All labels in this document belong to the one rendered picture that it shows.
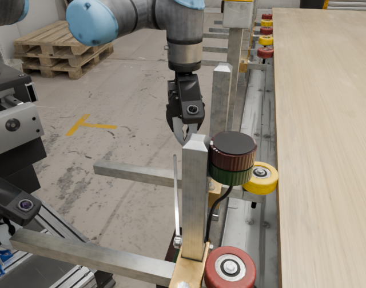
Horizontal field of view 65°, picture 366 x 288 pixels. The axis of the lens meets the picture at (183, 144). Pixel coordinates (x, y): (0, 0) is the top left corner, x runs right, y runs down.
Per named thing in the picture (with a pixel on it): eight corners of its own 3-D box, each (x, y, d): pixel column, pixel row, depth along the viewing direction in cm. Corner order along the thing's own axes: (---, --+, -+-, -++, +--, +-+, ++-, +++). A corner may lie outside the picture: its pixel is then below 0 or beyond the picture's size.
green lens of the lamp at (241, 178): (205, 182, 38) (205, 168, 37) (212, 155, 43) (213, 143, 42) (251, 189, 37) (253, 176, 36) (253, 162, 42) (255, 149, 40)
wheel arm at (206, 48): (194, 52, 178) (194, 45, 176) (195, 51, 181) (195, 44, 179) (266, 58, 169) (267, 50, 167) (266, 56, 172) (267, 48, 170)
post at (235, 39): (216, 163, 101) (227, 27, 76) (218, 155, 105) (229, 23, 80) (229, 164, 100) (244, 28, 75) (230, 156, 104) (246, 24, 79)
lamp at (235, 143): (200, 257, 47) (206, 151, 35) (206, 231, 52) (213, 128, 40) (236, 265, 46) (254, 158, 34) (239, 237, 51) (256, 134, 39)
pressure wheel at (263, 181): (253, 224, 66) (261, 187, 59) (230, 203, 71) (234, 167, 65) (277, 210, 70) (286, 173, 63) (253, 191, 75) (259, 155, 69)
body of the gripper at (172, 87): (196, 100, 73) (198, 53, 67) (202, 116, 66) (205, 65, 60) (166, 102, 73) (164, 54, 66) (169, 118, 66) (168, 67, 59)
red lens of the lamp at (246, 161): (205, 167, 37) (206, 152, 35) (213, 142, 41) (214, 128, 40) (253, 174, 35) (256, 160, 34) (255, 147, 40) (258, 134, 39)
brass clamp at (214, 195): (195, 205, 68) (195, 189, 65) (205, 170, 79) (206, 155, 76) (221, 210, 67) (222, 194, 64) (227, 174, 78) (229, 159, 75)
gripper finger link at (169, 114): (185, 128, 71) (185, 95, 66) (186, 131, 69) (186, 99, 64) (166, 129, 70) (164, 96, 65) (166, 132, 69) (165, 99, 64)
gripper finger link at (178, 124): (182, 135, 77) (182, 104, 72) (185, 148, 72) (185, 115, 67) (170, 136, 76) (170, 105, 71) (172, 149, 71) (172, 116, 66)
